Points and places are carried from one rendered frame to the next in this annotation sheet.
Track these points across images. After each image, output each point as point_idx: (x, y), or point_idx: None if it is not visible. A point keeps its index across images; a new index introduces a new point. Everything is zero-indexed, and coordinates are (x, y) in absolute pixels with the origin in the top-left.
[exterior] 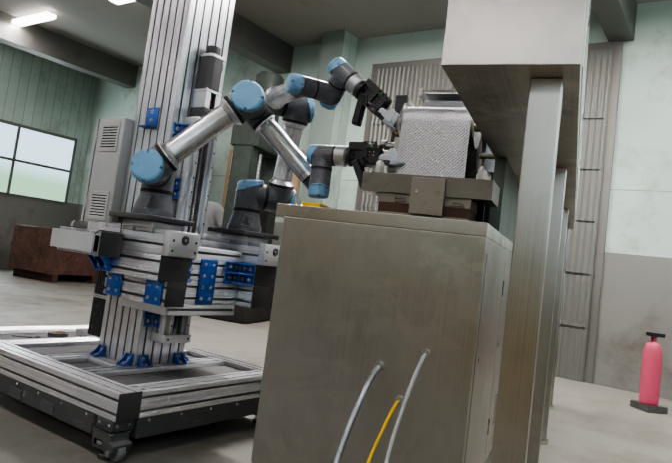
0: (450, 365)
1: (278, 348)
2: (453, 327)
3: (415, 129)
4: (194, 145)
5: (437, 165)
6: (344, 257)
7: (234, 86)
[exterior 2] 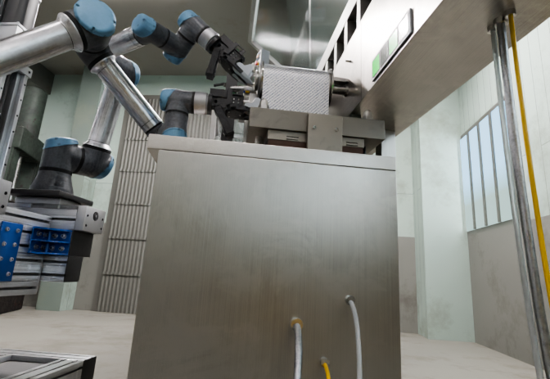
0: (376, 311)
1: (154, 321)
2: (375, 268)
3: (277, 83)
4: (15, 60)
5: None
6: (242, 196)
7: (79, 0)
